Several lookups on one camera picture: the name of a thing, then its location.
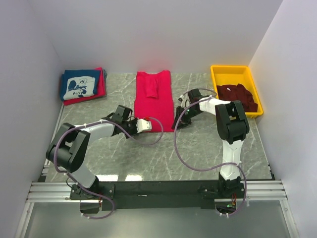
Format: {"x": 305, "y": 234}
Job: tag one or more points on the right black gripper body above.
{"x": 185, "y": 118}

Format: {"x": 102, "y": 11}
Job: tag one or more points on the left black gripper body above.
{"x": 130, "y": 126}

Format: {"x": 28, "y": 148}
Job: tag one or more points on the bright red t-shirt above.
{"x": 154, "y": 100}

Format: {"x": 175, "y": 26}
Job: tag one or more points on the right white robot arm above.
{"x": 232, "y": 128}

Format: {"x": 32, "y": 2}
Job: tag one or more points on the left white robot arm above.
{"x": 68, "y": 148}

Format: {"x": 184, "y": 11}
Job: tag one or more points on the folded red t-shirt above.
{"x": 101, "y": 89}

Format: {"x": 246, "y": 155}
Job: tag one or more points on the dark maroon t-shirt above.
{"x": 240, "y": 93}

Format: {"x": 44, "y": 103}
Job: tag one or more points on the yellow plastic bin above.
{"x": 234, "y": 75}

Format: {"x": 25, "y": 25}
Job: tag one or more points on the folded blue printed t-shirt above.
{"x": 76, "y": 84}

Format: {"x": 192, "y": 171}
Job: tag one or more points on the black base bar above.
{"x": 168, "y": 194}

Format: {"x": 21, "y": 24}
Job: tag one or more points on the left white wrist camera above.
{"x": 143, "y": 125}

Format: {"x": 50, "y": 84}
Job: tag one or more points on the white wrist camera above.
{"x": 184, "y": 100}
{"x": 143, "y": 125}

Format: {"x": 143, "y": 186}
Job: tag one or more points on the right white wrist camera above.
{"x": 184, "y": 100}

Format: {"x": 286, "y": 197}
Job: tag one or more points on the aluminium rail frame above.
{"x": 51, "y": 188}

